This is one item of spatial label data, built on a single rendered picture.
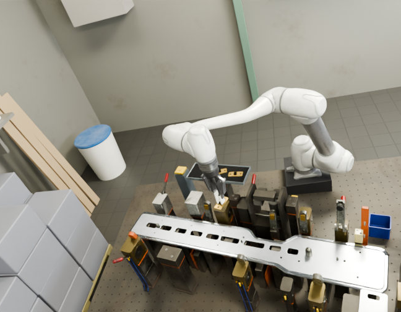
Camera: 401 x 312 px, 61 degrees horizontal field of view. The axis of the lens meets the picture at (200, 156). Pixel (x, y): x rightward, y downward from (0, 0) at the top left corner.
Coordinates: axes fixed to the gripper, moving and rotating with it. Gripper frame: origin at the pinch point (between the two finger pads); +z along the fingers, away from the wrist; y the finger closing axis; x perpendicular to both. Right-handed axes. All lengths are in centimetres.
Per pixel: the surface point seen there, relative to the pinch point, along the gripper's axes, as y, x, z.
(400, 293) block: 80, -4, 23
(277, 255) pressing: 27.6, -3.0, 28.9
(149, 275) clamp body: -44, -33, 49
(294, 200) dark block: 26.8, 23.8, 16.9
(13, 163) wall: -270, 5, 45
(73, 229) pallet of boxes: -147, -22, 65
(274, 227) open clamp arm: 19.5, 11.8, 28.0
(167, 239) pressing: -33.4, -16.7, 28.9
